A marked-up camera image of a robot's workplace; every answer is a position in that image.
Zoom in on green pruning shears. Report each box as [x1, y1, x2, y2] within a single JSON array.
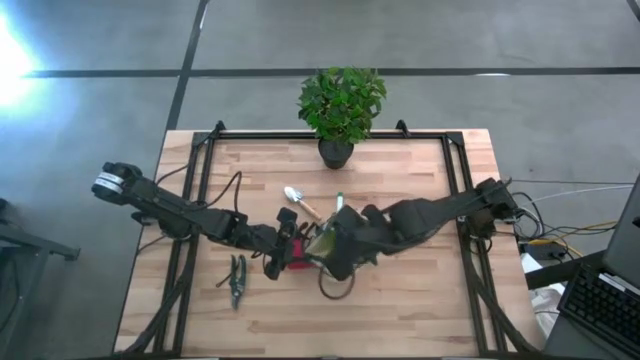
[[215, 253, 248, 311]]

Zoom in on green spray bottle white nozzle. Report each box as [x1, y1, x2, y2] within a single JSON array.
[[327, 191, 346, 236]]

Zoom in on yellow cable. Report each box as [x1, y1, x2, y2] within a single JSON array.
[[527, 222, 619, 259]]

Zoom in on black metal table frame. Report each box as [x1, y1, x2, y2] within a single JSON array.
[[114, 119, 541, 359]]

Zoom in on black power box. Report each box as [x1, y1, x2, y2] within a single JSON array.
[[518, 241, 569, 262]]

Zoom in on white cable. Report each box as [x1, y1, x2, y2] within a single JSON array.
[[542, 184, 635, 201]]

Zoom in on tan gardening bag green trim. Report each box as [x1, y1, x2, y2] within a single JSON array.
[[304, 214, 381, 301]]

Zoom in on black metal stand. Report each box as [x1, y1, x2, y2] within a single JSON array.
[[0, 198, 81, 360]]

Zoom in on red gardening glove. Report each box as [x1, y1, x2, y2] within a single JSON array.
[[287, 222, 316, 271]]

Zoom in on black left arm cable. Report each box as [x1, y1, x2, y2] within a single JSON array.
[[154, 162, 244, 211]]

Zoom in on white plastic bag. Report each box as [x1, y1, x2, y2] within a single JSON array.
[[528, 282, 566, 337]]

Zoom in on wide silver trowel wooden handle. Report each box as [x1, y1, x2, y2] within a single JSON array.
[[283, 185, 324, 224]]

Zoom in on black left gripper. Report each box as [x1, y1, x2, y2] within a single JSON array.
[[259, 206, 317, 281]]

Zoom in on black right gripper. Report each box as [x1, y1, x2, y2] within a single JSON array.
[[322, 203, 386, 282]]

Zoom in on black cable bundle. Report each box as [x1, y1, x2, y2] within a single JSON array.
[[509, 189, 621, 244]]

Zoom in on black laptop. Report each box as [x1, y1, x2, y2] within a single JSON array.
[[542, 174, 640, 359]]

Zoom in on black metal bar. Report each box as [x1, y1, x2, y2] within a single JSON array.
[[524, 249, 609, 291]]

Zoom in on green potted plant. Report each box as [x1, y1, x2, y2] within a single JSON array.
[[297, 66, 389, 170]]

